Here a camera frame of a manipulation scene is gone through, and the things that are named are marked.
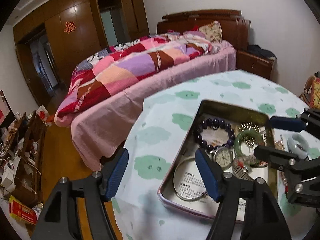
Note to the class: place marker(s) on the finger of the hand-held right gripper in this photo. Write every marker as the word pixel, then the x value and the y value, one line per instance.
pixel 285 123
pixel 275 155

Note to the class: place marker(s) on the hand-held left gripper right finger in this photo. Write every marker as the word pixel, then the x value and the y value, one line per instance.
pixel 207 177

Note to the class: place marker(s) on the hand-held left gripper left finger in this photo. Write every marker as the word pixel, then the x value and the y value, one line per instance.
pixel 116 177

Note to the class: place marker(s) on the pale jade bangle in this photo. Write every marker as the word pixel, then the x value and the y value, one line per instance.
pixel 290 143

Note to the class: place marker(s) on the thin silver bangle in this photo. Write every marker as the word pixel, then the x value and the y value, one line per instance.
pixel 192 199

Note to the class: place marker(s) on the silver wrist watch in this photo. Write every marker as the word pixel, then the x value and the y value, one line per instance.
pixel 223 156

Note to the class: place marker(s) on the red knot charm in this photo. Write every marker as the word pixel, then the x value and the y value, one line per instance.
pixel 241 164

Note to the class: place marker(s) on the pink tin box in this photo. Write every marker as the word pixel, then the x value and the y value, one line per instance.
pixel 225 108

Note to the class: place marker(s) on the printed paper sheet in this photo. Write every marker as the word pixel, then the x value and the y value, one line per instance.
pixel 192 182

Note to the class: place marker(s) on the wicker chair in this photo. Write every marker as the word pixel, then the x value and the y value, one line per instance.
pixel 303 96

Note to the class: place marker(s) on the colourful patterned cushion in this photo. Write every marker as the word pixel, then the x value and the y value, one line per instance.
pixel 316 92

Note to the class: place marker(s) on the bed with patchwork quilt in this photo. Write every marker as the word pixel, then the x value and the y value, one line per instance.
pixel 112 120

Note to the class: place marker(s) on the wooden nightstand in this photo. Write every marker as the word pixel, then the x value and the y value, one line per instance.
pixel 252 62

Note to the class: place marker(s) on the dark clothes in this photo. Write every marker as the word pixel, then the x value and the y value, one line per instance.
pixel 262 52

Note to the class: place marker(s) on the wooden television cabinet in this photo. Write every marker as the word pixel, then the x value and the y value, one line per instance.
pixel 37 135

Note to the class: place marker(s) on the red white shopping bag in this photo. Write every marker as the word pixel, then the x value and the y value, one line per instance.
pixel 42 113

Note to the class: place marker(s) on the red yellow box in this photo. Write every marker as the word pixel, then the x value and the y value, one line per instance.
pixel 22 210

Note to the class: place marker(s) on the wooden bed headboard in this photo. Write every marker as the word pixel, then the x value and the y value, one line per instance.
pixel 240 35

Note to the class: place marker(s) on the patchwork quilt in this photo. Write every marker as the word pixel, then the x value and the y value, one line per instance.
pixel 130 67

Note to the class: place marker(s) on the floral pillow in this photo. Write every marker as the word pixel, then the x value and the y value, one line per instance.
pixel 212 31

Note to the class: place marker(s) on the black white print blanket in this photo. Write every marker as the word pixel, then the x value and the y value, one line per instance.
pixel 95 57

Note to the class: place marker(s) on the flat television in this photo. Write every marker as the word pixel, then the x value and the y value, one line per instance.
pixel 6 112

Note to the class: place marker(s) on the red paper decoration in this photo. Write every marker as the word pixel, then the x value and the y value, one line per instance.
pixel 70 27

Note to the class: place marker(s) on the brown wooden wardrobe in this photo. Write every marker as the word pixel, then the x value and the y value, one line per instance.
pixel 82 12

